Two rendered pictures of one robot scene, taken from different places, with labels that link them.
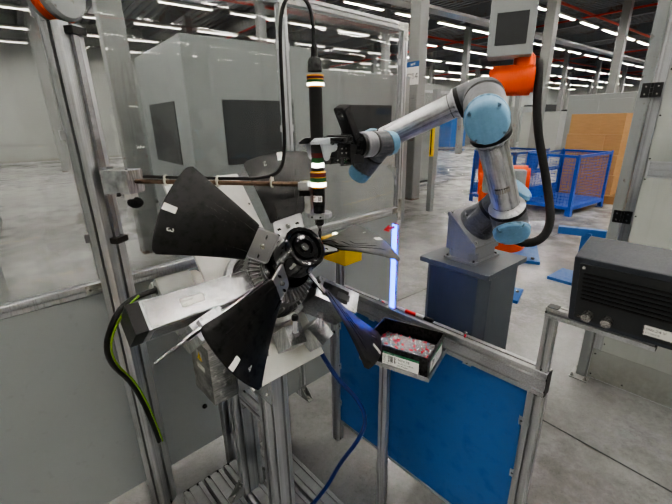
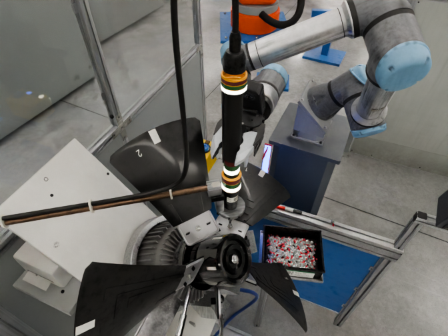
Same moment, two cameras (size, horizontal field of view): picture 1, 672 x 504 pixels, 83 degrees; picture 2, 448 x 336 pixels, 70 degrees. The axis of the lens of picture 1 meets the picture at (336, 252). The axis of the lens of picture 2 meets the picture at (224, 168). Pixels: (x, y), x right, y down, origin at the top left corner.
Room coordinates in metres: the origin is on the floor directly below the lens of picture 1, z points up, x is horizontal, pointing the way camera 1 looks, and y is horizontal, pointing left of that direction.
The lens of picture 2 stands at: (0.64, 0.25, 1.91)
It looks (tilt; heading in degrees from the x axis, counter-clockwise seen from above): 47 degrees down; 335
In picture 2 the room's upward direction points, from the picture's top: straight up
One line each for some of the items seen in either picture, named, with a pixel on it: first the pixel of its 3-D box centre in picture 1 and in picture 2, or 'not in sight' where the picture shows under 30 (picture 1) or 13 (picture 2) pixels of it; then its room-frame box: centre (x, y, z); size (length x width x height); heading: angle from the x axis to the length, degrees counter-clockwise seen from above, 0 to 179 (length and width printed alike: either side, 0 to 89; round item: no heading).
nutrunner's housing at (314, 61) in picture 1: (317, 141); (232, 147); (1.05, 0.05, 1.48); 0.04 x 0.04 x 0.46
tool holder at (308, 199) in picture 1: (315, 199); (227, 196); (1.06, 0.06, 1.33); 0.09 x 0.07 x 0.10; 78
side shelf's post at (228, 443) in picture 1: (223, 393); not in sight; (1.38, 0.50, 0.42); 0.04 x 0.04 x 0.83; 43
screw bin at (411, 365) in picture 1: (404, 345); (291, 251); (1.06, -0.21, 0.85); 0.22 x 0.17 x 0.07; 58
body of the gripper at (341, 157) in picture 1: (346, 148); (249, 123); (1.13, -0.03, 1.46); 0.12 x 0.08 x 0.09; 133
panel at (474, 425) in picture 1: (410, 408); (273, 257); (1.23, -0.29, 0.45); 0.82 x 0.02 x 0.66; 43
